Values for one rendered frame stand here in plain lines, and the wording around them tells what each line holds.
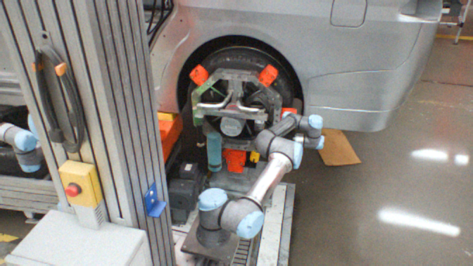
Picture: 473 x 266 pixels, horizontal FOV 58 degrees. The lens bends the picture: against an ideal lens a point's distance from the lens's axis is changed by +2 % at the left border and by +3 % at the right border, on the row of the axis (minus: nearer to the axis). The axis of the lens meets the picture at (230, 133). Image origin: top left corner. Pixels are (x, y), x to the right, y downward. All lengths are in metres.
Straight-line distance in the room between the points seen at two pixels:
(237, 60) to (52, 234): 1.46
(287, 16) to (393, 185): 1.73
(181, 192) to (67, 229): 1.35
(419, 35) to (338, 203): 1.38
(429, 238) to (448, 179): 0.69
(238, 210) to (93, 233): 0.56
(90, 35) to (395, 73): 1.82
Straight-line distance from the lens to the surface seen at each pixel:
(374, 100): 2.55
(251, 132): 2.72
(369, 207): 3.27
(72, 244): 1.38
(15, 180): 3.10
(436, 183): 3.66
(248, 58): 2.45
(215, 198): 1.68
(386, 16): 2.35
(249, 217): 1.63
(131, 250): 1.31
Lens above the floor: 2.22
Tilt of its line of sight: 35 degrees down
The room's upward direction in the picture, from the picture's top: 1 degrees counter-clockwise
